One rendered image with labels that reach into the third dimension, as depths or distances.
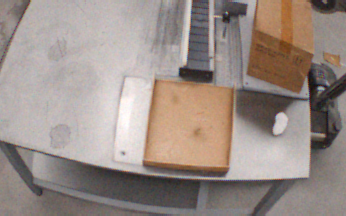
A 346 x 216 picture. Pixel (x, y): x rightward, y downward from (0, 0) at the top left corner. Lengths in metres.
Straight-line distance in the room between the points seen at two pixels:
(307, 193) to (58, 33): 1.62
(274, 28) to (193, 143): 0.47
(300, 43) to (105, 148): 0.73
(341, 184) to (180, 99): 1.40
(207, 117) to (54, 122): 0.52
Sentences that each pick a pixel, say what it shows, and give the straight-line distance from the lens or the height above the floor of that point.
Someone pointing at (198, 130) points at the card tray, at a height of 0.83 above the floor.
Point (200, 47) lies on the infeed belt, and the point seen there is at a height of 0.88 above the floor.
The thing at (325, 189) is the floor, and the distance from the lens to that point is 2.49.
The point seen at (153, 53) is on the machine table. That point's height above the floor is 0.83.
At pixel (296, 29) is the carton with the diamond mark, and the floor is 1.12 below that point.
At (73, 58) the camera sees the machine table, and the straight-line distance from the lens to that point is 1.67.
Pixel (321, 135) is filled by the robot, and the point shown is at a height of 0.24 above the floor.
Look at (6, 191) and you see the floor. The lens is 2.44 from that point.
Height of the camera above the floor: 2.16
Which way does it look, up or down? 60 degrees down
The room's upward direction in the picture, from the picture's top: 5 degrees clockwise
